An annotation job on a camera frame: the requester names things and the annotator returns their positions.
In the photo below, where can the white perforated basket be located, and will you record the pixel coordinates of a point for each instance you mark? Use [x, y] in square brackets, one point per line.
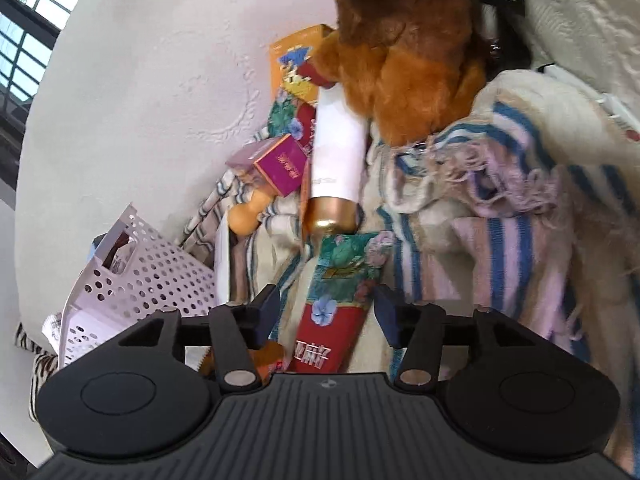
[150, 280]

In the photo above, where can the brown plush toy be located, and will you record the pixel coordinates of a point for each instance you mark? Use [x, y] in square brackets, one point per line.
[400, 60]

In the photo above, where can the barred window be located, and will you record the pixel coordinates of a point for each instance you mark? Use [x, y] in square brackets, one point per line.
[30, 45]

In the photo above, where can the orange gourd toy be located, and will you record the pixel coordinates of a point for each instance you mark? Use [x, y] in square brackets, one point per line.
[245, 215]

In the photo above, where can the orange printed box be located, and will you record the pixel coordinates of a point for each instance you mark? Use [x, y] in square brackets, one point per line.
[295, 55]

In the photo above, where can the white quilted blanket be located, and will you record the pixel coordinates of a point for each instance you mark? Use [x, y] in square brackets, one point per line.
[575, 20]

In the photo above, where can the grey striped cloth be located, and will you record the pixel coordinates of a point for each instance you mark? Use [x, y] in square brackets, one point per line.
[210, 220]

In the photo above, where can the white cloth-covered desktop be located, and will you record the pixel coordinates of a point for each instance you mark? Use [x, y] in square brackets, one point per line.
[150, 85]

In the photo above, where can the red floral sachet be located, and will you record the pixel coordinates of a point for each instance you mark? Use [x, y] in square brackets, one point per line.
[292, 120]
[340, 280]

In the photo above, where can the magenta box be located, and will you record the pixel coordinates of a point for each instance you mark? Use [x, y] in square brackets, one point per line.
[282, 170]

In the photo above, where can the white tube with gold cap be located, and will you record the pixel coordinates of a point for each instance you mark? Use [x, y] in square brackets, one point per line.
[337, 150]

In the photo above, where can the zebra print cloth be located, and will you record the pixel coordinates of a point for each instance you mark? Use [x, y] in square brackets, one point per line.
[42, 370]

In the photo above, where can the blue pink striped scarf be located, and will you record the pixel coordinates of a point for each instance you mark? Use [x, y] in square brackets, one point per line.
[500, 240]

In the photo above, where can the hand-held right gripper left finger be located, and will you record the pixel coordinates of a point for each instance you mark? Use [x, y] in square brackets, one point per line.
[269, 310]

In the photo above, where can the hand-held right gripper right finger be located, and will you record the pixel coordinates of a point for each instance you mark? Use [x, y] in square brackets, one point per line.
[386, 317]

